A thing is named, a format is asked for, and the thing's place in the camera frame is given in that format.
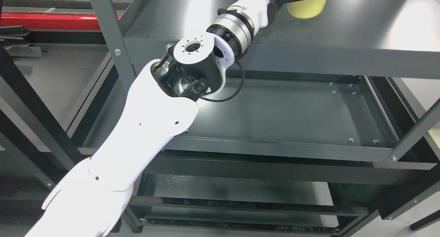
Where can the yellow plastic cup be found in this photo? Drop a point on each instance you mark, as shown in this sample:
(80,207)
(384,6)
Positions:
(306,9)

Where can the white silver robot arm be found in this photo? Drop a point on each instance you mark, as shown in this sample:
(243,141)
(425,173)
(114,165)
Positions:
(161,103)

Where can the dark metal shelf rack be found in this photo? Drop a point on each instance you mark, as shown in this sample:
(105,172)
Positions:
(311,134)

